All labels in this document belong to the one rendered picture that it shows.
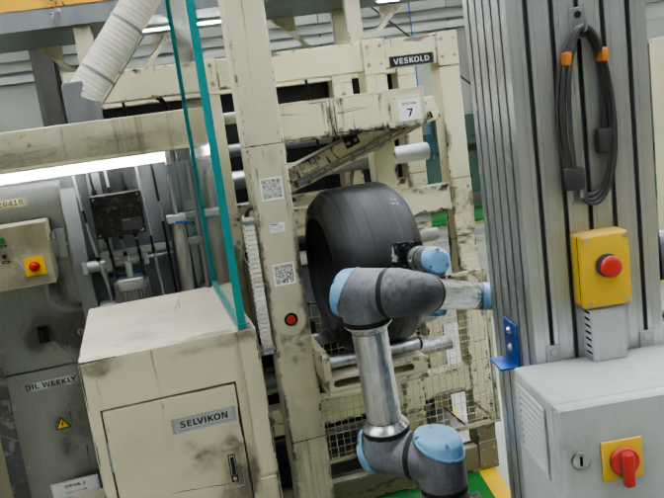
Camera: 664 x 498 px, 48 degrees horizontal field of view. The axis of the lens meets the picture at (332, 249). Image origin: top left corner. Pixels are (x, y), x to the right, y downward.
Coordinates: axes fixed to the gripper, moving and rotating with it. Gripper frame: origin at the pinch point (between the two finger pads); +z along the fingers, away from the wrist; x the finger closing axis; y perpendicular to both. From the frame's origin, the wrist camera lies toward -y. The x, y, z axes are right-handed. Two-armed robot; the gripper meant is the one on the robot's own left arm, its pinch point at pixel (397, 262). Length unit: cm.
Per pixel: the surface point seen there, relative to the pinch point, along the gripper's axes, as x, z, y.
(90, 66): 83, 40, 81
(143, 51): 27, 931, 278
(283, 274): 33.6, 20.8, 1.2
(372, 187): -1.9, 19.6, 24.8
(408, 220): -8.0, 5.6, 12.0
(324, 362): 26.5, 12.8, -29.3
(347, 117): -4, 42, 52
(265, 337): 43, 24, -19
